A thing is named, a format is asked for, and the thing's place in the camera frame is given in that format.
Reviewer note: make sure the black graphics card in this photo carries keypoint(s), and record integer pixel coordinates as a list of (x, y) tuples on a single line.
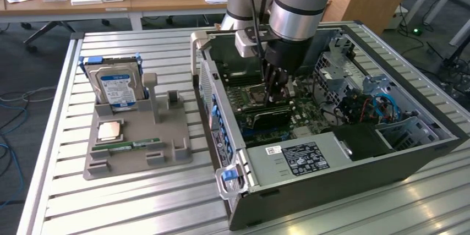
[(272, 119)]

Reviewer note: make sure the hard disk in blue carrier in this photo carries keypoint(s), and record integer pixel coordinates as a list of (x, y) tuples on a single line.
[(114, 86)]

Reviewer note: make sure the blue case release latch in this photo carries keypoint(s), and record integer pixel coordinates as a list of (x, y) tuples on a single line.
[(229, 175)]

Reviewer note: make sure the grey parts rack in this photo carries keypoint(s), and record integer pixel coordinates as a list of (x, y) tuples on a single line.
[(140, 125)]

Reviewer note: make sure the silver perforated disk bay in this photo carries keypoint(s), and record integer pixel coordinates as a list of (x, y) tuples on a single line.
[(341, 81)]

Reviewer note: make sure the green RAM stick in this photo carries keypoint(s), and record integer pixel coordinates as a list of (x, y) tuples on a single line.
[(125, 145), (253, 109)]

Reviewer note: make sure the grey power supply unit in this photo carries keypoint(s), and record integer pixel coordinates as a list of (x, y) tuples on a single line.
[(265, 163)]

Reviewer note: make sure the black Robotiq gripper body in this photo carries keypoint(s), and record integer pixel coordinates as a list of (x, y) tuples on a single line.
[(286, 52)]

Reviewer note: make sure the black RAM slot bank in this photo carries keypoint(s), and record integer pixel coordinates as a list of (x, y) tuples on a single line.
[(238, 76)]

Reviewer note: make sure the silver slanted disk bay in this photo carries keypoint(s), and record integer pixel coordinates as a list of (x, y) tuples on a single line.
[(408, 133)]

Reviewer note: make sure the CPU socket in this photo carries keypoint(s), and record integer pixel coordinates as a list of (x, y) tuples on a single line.
[(256, 92)]

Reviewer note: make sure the black chair base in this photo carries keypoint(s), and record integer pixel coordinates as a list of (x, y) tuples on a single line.
[(45, 30)]

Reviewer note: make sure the copper-topped CPU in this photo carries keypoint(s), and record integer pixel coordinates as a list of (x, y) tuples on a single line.
[(109, 130)]

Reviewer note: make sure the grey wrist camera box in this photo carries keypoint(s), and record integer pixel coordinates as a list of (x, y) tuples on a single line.
[(244, 43)]

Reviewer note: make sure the device with green light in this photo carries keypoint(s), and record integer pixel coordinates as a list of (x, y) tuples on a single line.
[(416, 30)]

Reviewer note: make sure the green motherboard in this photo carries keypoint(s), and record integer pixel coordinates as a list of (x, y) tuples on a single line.
[(305, 116)]

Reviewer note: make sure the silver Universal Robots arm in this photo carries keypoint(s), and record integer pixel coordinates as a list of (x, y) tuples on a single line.
[(297, 12)]

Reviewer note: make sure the open dark PC case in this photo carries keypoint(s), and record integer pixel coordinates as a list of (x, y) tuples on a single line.
[(330, 196)]

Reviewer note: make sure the black plastic air shroud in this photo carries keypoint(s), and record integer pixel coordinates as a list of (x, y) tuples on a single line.
[(361, 142)]

